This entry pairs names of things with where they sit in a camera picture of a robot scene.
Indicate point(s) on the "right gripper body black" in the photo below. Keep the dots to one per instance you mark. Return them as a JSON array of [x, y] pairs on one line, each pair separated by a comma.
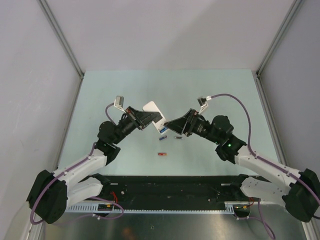
[[198, 126]]

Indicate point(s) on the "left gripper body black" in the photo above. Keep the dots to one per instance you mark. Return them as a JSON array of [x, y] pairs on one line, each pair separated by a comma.
[[128, 123]]

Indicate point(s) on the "white remote control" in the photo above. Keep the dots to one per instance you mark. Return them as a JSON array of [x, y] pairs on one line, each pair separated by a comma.
[[151, 106]]

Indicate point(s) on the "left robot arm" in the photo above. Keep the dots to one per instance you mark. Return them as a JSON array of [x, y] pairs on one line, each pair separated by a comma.
[[53, 192]]

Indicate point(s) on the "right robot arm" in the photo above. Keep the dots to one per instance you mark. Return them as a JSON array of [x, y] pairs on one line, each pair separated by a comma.
[[295, 190]]

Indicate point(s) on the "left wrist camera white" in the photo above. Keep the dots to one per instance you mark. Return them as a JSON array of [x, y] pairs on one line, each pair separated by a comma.
[[119, 103]]

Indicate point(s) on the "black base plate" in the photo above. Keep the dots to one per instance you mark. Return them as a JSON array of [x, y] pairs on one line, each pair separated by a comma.
[[174, 192]]

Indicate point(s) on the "right aluminium frame post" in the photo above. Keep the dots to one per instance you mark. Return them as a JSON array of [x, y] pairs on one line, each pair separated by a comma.
[[280, 34]]

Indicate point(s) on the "aluminium frame post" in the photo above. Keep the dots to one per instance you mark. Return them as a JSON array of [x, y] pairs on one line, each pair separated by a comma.
[[51, 19], [280, 34]]

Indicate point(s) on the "grey slotted cable duct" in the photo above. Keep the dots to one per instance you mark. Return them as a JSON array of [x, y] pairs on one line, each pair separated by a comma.
[[96, 207]]

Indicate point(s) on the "left aluminium frame post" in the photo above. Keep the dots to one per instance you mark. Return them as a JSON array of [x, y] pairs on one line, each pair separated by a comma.
[[51, 19]]

